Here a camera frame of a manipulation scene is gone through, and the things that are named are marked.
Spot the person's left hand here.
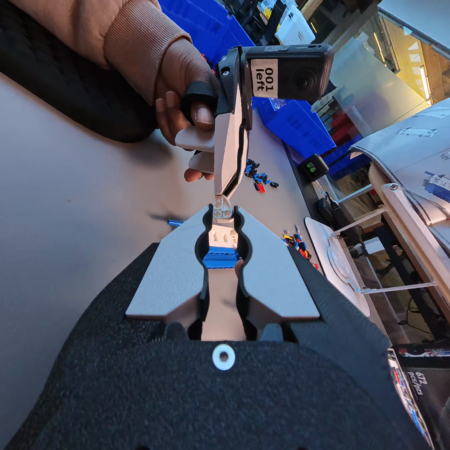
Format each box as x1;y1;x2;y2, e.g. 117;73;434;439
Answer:
155;37;221;183

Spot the long blue plastic bin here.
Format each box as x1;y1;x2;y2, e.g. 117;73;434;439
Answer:
251;97;336;157

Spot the stack of red blue crates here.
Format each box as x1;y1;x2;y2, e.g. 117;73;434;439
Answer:
322;107;373;181

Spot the blue white lego assembly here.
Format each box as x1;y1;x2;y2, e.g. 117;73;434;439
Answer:
202;218;247;269

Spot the black battery pack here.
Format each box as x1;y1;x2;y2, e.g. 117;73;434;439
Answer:
298;154;329;182

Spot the blue plastic bin white sticker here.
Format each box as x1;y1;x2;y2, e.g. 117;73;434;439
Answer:
158;0;255;71

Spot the white book stand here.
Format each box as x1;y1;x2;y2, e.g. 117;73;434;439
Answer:
304;183;450;317

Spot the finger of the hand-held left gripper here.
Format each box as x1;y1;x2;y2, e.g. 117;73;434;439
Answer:
221;127;251;199
213;88;247;197

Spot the pile of mixed lego pieces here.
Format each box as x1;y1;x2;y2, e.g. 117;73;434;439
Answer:
281;225;319;269

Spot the white half-round lego piece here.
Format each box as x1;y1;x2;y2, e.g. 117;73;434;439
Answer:
212;196;233;220

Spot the black lego set box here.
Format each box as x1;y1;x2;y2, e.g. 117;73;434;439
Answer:
387;339;450;450

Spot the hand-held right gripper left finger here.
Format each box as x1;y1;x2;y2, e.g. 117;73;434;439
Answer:
125;206;211;341

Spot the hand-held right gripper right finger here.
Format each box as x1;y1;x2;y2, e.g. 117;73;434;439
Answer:
234;206;320;341

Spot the pile of blue black pins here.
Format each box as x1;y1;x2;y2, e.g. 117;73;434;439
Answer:
244;158;280;188

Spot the person's left forearm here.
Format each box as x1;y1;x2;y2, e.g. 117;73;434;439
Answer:
9;0;193;104

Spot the lego instruction booklet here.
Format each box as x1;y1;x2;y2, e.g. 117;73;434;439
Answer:
350;107;450;254

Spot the black power adapter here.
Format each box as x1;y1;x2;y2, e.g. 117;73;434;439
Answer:
317;191;364;243

